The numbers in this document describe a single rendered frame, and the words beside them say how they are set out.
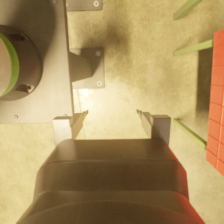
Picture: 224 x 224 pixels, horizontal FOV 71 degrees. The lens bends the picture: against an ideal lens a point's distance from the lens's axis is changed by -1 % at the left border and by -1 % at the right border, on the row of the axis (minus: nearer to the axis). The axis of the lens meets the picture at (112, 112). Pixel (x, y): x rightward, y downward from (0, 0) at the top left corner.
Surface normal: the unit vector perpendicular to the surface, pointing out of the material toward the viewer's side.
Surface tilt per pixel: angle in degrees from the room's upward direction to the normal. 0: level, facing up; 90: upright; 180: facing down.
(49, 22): 0
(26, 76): 73
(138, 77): 0
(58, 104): 0
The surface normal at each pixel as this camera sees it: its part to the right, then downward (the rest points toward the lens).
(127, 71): -0.01, 0.25
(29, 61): 0.95, 0.04
